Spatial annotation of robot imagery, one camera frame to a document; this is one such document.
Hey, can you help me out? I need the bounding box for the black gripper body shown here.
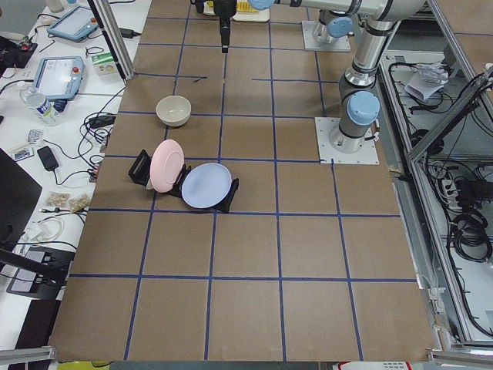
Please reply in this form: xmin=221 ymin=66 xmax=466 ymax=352
xmin=213 ymin=0 xmax=236 ymax=19

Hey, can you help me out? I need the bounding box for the blue plate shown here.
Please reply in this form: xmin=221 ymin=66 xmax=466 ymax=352
xmin=182 ymin=163 xmax=232 ymax=209

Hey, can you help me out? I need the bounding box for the pink plate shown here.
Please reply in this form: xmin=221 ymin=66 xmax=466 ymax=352
xmin=149 ymin=139 xmax=184 ymax=193

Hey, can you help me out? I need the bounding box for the white tray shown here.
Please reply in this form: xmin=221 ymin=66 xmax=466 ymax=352
xmin=233 ymin=1 xmax=270 ymax=22

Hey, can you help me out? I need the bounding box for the beige ceramic bowl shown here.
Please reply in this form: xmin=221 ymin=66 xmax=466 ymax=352
xmin=156 ymin=96 xmax=192 ymax=127

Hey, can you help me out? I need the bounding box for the green white box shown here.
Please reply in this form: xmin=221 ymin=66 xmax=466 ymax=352
xmin=91 ymin=52 xmax=118 ymax=76

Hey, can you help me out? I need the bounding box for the far teach pendant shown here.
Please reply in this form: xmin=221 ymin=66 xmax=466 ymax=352
xmin=47 ymin=6 xmax=99 ymax=42

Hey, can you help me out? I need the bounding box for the teach pendant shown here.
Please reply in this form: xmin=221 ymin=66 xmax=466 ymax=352
xmin=33 ymin=56 xmax=85 ymax=101
xmin=47 ymin=6 xmax=99 ymax=42

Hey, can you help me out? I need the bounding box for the black dish rack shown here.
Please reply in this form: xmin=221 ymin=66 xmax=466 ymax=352
xmin=128 ymin=150 xmax=240 ymax=213

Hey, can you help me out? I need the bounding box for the near teach pendant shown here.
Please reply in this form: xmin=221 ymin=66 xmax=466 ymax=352
xmin=33 ymin=56 xmax=85 ymax=101

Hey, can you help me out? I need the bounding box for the clear water bottle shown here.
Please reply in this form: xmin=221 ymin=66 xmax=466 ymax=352
xmin=19 ymin=84 xmax=59 ymax=126

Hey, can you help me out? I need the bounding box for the black power adapter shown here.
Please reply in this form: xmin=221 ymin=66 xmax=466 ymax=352
xmin=37 ymin=146 xmax=59 ymax=171

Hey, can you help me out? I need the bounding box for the bag of wooden pieces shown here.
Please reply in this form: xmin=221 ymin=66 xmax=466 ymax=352
xmin=46 ymin=192 xmax=91 ymax=214

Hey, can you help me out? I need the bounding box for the black monitor stand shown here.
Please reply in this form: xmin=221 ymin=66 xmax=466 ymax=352
xmin=1 ymin=152 xmax=75 ymax=300

